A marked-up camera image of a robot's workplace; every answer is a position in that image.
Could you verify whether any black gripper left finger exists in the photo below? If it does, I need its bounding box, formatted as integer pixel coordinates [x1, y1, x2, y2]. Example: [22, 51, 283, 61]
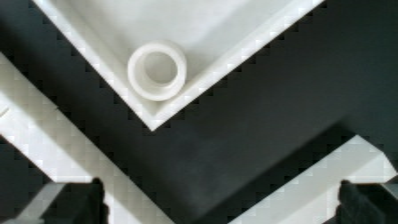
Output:
[11, 178, 113, 224]

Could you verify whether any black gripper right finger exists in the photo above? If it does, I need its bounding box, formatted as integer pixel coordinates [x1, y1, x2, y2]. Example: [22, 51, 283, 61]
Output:
[337, 176, 398, 224]

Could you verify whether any white square tabletop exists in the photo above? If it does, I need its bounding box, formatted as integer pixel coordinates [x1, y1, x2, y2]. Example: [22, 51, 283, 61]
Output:
[33, 0, 326, 129]

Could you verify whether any white U-shaped obstacle fence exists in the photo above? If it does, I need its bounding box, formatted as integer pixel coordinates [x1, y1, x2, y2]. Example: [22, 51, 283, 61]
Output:
[0, 54, 398, 224]

